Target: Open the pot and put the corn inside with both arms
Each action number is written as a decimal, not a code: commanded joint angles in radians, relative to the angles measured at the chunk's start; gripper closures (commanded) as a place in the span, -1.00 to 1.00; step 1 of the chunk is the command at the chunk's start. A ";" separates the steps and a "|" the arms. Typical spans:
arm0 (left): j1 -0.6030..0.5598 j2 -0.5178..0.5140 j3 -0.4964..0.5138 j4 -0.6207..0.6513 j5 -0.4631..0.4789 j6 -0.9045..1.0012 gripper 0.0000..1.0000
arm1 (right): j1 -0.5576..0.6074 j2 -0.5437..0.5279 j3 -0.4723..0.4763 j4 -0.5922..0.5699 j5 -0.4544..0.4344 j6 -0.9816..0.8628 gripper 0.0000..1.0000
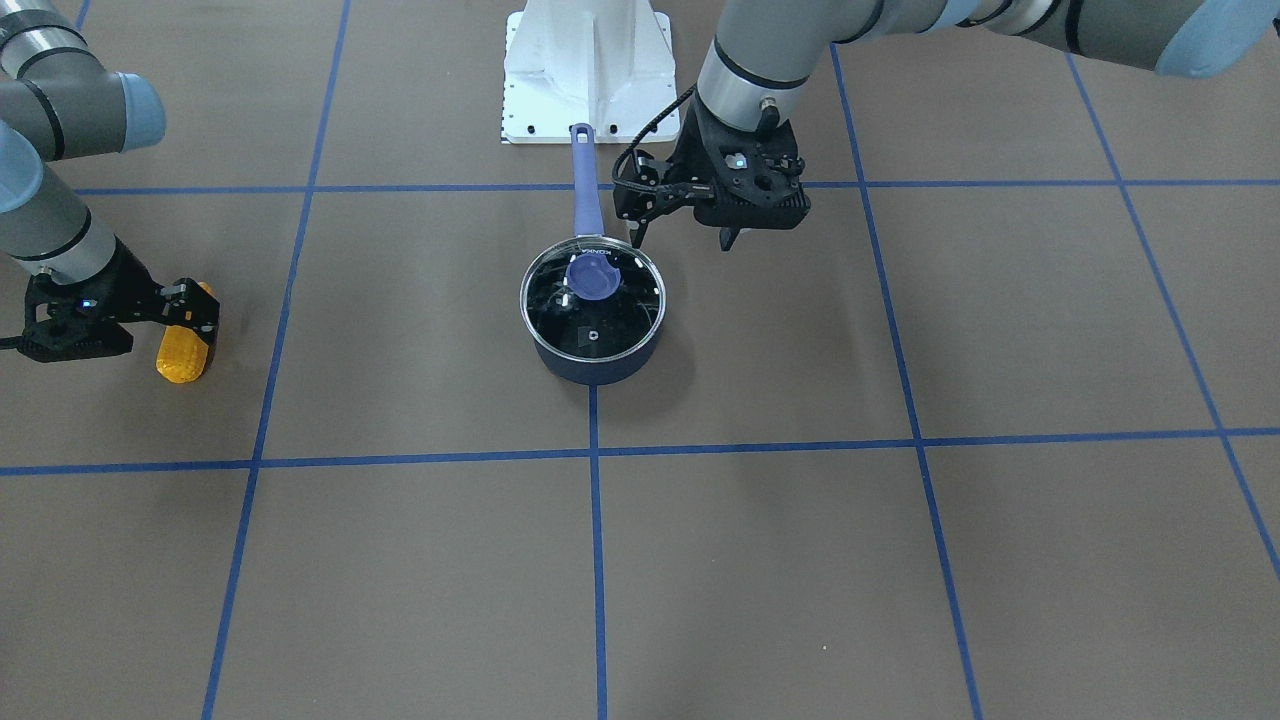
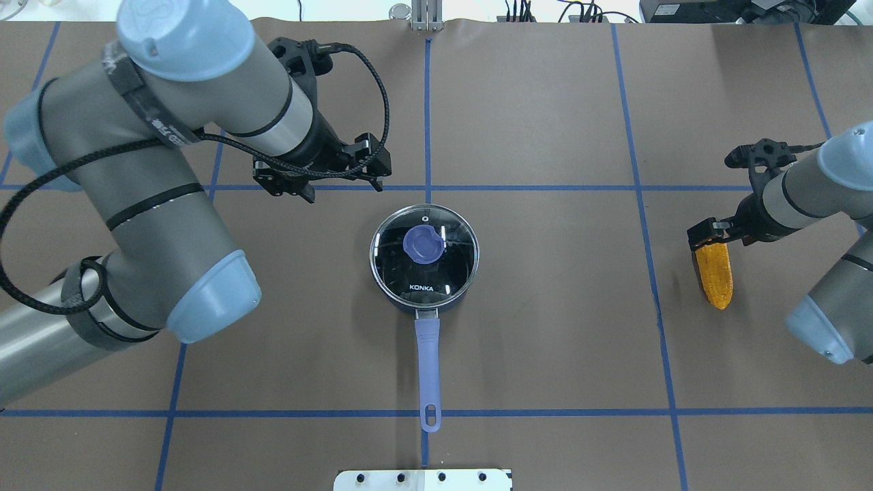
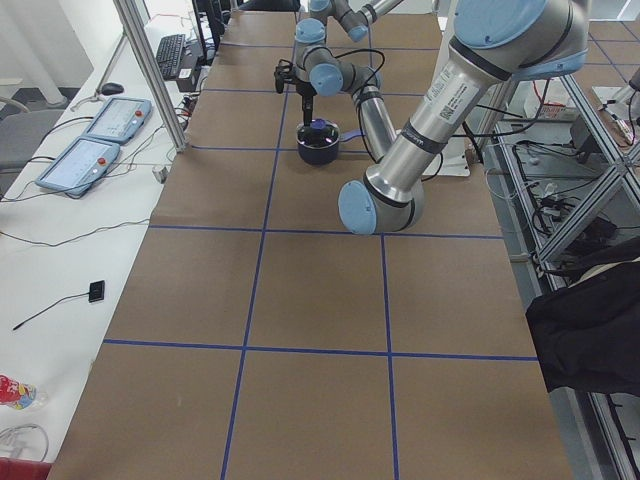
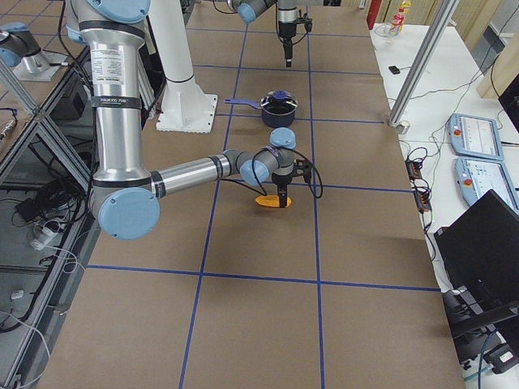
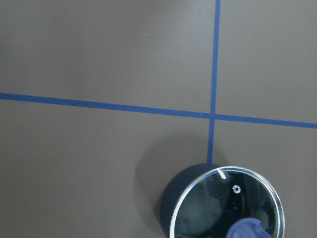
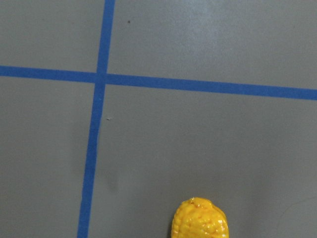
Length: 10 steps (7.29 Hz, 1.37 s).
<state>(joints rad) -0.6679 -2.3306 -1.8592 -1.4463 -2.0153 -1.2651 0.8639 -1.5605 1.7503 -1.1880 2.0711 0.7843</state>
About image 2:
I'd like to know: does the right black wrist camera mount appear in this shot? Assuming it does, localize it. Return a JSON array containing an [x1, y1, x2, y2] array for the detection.
[[724, 138, 797, 195]]

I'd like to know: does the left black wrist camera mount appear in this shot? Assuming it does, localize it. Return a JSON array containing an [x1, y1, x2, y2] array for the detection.
[[267, 38, 334, 98]]

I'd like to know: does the left black braided cable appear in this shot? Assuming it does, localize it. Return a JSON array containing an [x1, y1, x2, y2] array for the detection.
[[0, 42, 391, 316]]

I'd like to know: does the yellow plastic corn cob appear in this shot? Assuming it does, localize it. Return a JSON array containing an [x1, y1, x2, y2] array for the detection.
[[692, 243, 734, 310]]

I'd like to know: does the aluminium frame post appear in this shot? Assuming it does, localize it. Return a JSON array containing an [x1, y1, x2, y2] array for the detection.
[[411, 0, 443, 32]]

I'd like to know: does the white column pedestal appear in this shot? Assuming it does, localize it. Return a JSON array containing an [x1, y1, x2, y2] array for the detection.
[[333, 468, 514, 490]]

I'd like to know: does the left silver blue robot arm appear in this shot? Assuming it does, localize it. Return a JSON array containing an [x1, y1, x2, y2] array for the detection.
[[2, 1, 391, 406]]

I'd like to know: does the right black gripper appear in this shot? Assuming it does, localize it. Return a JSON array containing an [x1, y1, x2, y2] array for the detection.
[[687, 194, 778, 252]]

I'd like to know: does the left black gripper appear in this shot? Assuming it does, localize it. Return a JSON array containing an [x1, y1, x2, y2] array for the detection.
[[252, 120, 392, 204]]

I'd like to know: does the glass lid blue knob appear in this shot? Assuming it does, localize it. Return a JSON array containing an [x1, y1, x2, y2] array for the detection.
[[370, 204, 479, 303]]

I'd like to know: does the black laptop monitor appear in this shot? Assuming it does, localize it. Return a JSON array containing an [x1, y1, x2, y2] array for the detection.
[[638, 1, 855, 25]]

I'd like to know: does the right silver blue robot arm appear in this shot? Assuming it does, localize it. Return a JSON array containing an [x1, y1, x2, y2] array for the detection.
[[687, 121, 872, 366]]

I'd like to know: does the dark blue saucepan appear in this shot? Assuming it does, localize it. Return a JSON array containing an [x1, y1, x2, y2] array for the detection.
[[370, 205, 480, 434]]

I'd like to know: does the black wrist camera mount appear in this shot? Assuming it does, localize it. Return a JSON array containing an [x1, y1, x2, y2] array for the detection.
[[267, 38, 334, 98], [724, 138, 797, 195]]

